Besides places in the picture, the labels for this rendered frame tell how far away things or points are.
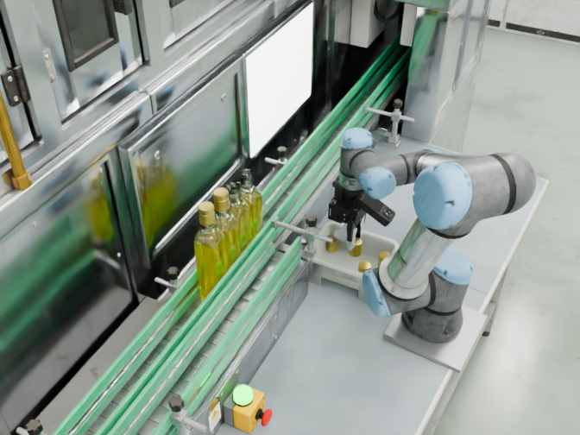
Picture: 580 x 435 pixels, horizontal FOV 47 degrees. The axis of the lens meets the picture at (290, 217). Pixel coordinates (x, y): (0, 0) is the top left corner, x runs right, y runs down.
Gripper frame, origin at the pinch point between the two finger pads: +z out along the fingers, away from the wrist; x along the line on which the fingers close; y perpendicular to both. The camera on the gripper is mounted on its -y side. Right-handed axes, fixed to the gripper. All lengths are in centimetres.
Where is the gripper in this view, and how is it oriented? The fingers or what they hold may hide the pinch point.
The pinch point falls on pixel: (356, 242)
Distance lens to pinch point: 187.0
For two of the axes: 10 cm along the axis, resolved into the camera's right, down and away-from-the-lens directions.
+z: 0.0, 7.6, 6.4
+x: -4.8, 5.6, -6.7
